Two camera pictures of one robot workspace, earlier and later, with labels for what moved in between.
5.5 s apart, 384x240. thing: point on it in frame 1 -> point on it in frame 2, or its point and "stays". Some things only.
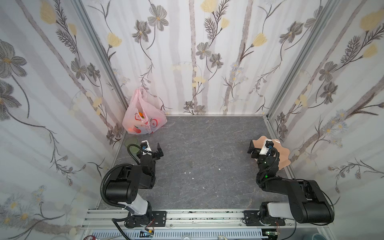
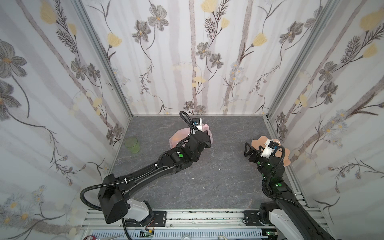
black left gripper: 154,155 -> 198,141
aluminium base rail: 114,220 stays
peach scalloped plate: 284,151 stays
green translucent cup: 131,140 stays
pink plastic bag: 142,117 -> 175,138
